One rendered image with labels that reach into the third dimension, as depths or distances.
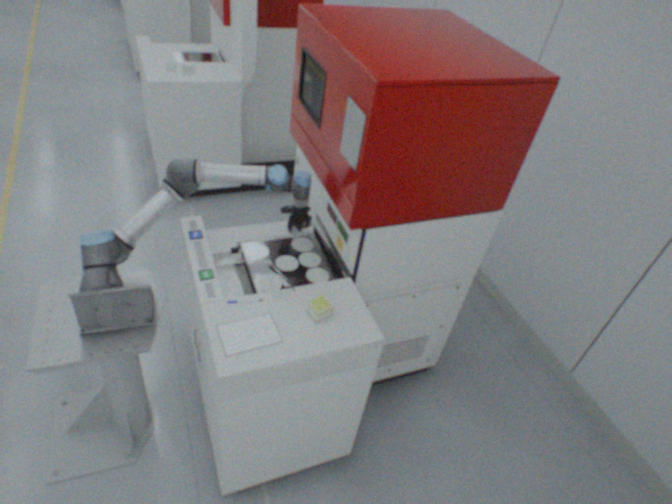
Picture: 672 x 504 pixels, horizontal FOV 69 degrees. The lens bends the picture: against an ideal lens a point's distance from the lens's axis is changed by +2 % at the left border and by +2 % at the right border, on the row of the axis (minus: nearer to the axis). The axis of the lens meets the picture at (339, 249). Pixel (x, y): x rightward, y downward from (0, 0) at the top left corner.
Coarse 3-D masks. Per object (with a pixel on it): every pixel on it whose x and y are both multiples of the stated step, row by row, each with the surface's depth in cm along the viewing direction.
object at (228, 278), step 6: (216, 258) 216; (228, 258) 217; (222, 270) 210; (228, 270) 211; (234, 270) 211; (222, 276) 208; (228, 276) 208; (234, 276) 209; (222, 282) 205; (228, 282) 205; (234, 282) 206; (228, 288) 203; (234, 288) 203; (240, 288) 204; (228, 294) 200; (234, 294) 201; (240, 294) 201
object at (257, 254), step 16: (272, 240) 227; (288, 240) 229; (256, 256) 217; (272, 256) 219; (320, 256) 223; (256, 272) 210; (272, 272) 211; (288, 272) 212; (304, 272) 214; (256, 288) 202
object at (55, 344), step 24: (48, 288) 198; (72, 288) 199; (48, 312) 189; (72, 312) 190; (48, 336) 180; (72, 336) 182; (96, 336) 183; (120, 336) 185; (144, 336) 186; (48, 360) 173; (72, 360) 174; (96, 360) 177
